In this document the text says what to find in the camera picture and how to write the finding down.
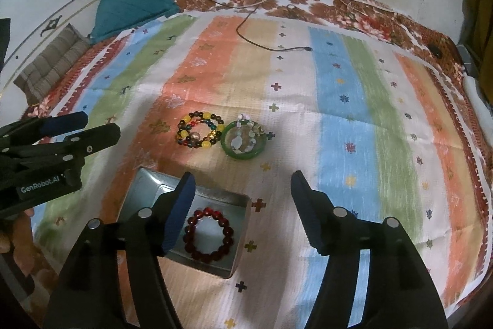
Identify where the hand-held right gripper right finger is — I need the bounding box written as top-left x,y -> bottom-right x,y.
291,170 -> 449,329

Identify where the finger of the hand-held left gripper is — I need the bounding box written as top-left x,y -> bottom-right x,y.
0,123 -> 122,188
0,111 -> 89,151

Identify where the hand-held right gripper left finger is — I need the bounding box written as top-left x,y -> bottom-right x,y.
42,171 -> 197,329

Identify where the metal tin box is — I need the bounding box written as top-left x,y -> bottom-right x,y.
116,166 -> 252,279

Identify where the green jade bangle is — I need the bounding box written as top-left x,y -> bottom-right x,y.
221,120 -> 267,161

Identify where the multicoloured bead bracelet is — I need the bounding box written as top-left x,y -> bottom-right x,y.
176,110 -> 226,149

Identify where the white bead bracelet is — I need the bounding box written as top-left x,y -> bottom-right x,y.
230,113 -> 263,154

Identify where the striped folded cloth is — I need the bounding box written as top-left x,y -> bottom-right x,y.
13,23 -> 91,106

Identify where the striped pastel blanket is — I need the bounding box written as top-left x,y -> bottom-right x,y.
31,15 -> 486,329

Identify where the teal pillow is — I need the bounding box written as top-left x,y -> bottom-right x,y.
89,0 -> 181,44

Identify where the dark furniture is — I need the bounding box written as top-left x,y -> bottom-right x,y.
456,0 -> 493,114

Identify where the dark red bead bracelet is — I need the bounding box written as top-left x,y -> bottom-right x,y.
183,208 -> 235,262

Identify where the black wall hook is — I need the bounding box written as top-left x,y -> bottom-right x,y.
39,16 -> 62,36

